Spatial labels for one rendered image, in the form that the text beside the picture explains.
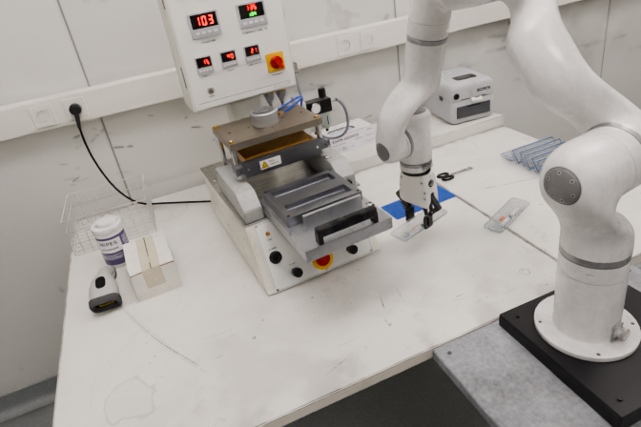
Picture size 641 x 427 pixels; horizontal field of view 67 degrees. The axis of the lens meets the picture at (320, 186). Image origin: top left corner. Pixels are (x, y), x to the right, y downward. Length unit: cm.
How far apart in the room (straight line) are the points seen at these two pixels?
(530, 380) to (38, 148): 164
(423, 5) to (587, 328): 71
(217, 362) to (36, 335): 124
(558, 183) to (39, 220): 172
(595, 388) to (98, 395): 99
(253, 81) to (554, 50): 88
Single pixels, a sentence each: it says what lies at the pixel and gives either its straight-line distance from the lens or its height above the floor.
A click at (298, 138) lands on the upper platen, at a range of 138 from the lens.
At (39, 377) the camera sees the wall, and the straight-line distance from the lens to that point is 245.
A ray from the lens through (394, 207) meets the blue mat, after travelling 159.
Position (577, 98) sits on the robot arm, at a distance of 94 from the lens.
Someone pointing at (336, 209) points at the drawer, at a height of 100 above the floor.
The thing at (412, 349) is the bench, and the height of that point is 75.
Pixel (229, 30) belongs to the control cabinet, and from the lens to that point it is 146.
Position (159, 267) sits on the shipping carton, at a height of 83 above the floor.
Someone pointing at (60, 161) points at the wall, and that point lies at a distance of 195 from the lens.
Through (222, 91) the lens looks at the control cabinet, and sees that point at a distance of 148.
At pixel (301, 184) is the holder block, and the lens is 128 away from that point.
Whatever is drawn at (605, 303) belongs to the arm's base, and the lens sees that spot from 105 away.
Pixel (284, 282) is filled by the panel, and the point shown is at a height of 77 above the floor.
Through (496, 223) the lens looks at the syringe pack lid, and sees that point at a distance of 146.
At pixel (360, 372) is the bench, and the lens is 108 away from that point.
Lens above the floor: 156
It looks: 27 degrees down
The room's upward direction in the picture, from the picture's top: 9 degrees counter-clockwise
